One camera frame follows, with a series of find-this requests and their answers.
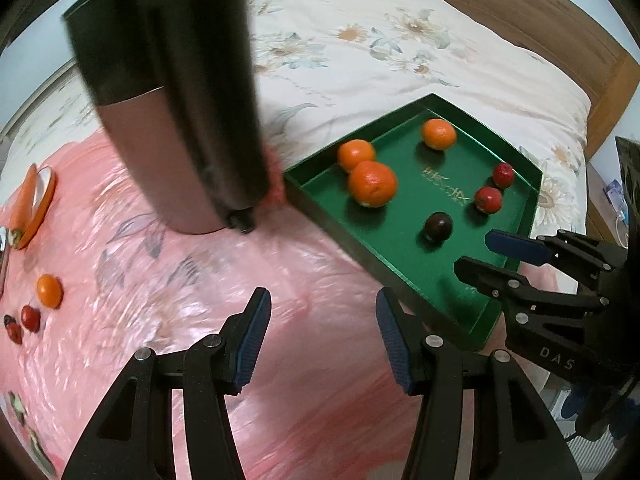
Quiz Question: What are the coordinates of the blue shoe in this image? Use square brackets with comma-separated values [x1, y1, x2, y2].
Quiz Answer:
[560, 382, 591, 421]

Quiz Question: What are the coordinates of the green box tray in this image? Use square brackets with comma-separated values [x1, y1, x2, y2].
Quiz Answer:
[282, 92, 545, 353]

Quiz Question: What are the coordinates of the green vegetable leaf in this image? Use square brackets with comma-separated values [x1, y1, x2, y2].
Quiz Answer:
[7, 391, 28, 423]
[25, 427, 58, 478]

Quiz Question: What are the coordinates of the pink plastic sheet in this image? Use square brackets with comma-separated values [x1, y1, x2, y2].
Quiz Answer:
[0, 132, 506, 480]

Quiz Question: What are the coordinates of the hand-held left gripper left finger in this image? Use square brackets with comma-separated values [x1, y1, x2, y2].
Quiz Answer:
[61, 287, 273, 480]

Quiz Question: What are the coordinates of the metal thermos flask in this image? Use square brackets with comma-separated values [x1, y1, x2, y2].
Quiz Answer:
[62, 0, 276, 236]

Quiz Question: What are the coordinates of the orange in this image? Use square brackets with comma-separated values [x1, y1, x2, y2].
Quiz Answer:
[421, 118, 457, 151]
[336, 139, 377, 173]
[348, 161, 399, 208]
[36, 274, 63, 308]

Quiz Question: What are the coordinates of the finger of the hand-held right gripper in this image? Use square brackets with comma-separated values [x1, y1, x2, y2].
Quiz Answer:
[484, 229, 626, 273]
[452, 255, 608, 333]

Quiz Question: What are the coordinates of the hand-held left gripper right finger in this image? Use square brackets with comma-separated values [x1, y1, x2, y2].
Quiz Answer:
[375, 287, 583, 480]

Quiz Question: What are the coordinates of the floral white blanket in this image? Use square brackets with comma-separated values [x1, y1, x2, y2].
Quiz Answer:
[0, 0, 593, 301]

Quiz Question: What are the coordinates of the wooden bed headboard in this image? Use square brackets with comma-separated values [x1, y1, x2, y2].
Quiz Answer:
[345, 0, 640, 161]

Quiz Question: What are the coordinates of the carrot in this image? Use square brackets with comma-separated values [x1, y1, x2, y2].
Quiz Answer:
[11, 164, 38, 235]

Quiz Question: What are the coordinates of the dark purple plum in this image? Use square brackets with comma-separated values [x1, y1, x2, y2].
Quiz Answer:
[424, 212, 453, 243]

